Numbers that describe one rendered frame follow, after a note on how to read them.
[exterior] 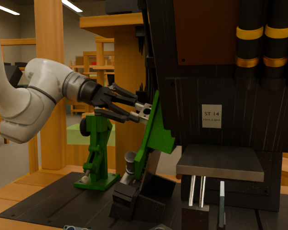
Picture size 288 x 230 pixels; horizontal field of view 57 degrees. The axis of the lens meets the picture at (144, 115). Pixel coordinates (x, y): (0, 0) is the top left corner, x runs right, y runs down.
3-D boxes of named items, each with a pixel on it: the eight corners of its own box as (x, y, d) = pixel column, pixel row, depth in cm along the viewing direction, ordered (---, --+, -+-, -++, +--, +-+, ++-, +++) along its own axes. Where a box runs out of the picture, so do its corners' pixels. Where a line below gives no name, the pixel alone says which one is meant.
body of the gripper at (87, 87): (77, 92, 81) (104, 104, 79) (91, 74, 85) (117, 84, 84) (80, 107, 87) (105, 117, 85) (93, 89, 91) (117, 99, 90)
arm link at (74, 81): (76, 65, 86) (92, 72, 85) (79, 84, 93) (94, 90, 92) (60, 85, 81) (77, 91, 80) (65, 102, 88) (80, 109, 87)
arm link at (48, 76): (82, 81, 94) (62, 111, 89) (44, 65, 96) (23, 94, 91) (74, 62, 84) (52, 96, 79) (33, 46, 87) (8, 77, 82)
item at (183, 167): (263, 188, 48) (264, 172, 48) (175, 179, 53) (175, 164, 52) (246, 143, 85) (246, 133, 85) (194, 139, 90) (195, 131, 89)
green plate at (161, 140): (164, 173, 72) (186, 98, 68) (136, 163, 74) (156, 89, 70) (172, 161, 82) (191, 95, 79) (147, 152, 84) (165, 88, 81)
